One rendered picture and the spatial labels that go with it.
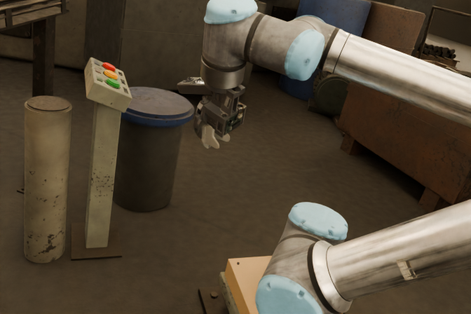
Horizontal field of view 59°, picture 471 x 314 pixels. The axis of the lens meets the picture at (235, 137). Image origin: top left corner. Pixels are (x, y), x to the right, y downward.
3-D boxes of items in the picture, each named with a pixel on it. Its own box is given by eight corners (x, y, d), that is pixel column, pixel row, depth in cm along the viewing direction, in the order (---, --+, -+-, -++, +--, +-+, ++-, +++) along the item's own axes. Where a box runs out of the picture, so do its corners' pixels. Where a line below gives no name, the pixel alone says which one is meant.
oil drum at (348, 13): (295, 102, 343) (326, -9, 308) (267, 79, 393) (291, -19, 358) (353, 107, 366) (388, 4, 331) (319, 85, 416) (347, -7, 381)
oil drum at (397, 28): (352, 109, 361) (387, 4, 325) (318, 86, 410) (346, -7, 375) (404, 113, 383) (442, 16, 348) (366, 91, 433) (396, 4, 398)
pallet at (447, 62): (456, 69, 735) (464, 51, 722) (417, 61, 715) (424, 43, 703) (418, 52, 841) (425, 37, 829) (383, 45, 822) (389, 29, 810)
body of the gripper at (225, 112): (220, 141, 89) (227, 97, 81) (192, 120, 93) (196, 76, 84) (243, 125, 94) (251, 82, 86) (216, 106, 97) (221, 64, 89)
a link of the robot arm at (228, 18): (248, 19, 69) (196, 1, 71) (238, 79, 78) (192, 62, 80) (268, -1, 76) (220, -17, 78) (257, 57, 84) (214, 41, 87)
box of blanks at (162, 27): (113, 108, 253) (125, -25, 223) (74, 65, 312) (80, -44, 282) (245, 104, 314) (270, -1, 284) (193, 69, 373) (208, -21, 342)
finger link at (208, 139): (213, 164, 97) (216, 135, 90) (195, 150, 99) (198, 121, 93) (221, 157, 98) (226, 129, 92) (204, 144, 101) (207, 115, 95)
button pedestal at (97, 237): (71, 266, 131) (82, 81, 107) (71, 220, 151) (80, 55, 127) (123, 262, 137) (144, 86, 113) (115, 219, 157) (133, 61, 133)
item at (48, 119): (22, 265, 127) (22, 109, 107) (25, 240, 137) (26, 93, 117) (64, 262, 132) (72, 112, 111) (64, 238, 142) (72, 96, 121)
